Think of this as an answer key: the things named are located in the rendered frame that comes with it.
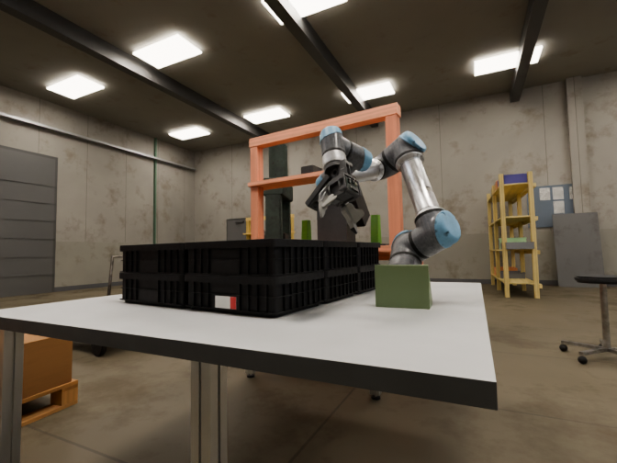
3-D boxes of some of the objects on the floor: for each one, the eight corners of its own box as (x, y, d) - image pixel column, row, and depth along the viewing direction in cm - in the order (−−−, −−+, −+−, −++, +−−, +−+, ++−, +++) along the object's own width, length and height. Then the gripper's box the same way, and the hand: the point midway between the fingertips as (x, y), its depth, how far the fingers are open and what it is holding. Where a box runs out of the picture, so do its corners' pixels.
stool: (633, 351, 290) (628, 273, 294) (690, 377, 231) (682, 278, 235) (553, 346, 307) (548, 273, 312) (587, 369, 248) (580, 278, 252)
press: (311, 308, 546) (308, 149, 562) (286, 317, 470) (283, 133, 486) (274, 306, 575) (273, 154, 591) (245, 314, 499) (244, 141, 515)
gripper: (325, 145, 95) (333, 204, 86) (368, 173, 108) (379, 227, 98) (304, 161, 101) (309, 218, 91) (347, 186, 113) (355, 239, 104)
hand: (338, 228), depth 96 cm, fingers open, 14 cm apart
